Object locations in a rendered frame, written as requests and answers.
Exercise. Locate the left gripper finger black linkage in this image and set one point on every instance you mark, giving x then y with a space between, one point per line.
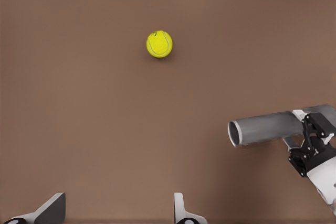
316 125
298 155

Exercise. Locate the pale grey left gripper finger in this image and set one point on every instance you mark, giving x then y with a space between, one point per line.
50 209
179 208

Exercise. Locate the grey tennis tube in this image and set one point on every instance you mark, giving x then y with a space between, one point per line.
265 128

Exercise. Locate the yellow tennis ball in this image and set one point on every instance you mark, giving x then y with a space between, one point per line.
159 44

